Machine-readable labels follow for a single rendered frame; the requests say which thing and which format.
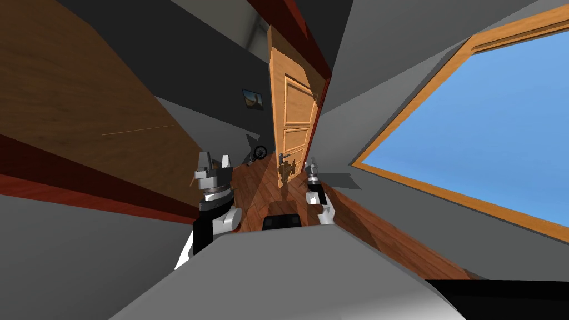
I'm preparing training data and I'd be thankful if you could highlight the window with wooden frame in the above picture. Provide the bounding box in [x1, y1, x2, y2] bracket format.
[351, 4, 569, 245]

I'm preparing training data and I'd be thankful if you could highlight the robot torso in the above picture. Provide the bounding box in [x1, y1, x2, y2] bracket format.
[108, 213, 467, 320]

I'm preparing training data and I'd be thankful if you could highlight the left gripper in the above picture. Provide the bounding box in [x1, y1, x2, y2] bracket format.
[193, 151, 234, 193]

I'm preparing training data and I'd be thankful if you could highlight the light wooden panelled door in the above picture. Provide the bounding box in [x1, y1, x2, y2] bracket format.
[267, 24, 328, 190]

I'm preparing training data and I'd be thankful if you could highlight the framed wall picture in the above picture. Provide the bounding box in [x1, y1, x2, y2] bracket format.
[242, 88, 264, 111]

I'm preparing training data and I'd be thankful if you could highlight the black wheeled object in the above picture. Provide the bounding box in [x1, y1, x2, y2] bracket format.
[246, 144, 269, 167]

